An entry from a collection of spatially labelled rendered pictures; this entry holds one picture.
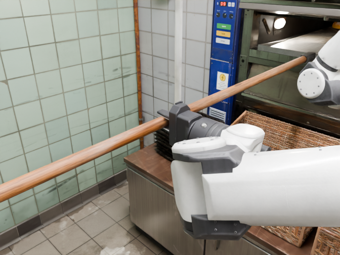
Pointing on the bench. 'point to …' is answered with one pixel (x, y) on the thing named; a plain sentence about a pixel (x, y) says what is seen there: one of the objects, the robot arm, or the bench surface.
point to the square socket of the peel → (309, 56)
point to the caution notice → (222, 81)
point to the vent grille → (217, 114)
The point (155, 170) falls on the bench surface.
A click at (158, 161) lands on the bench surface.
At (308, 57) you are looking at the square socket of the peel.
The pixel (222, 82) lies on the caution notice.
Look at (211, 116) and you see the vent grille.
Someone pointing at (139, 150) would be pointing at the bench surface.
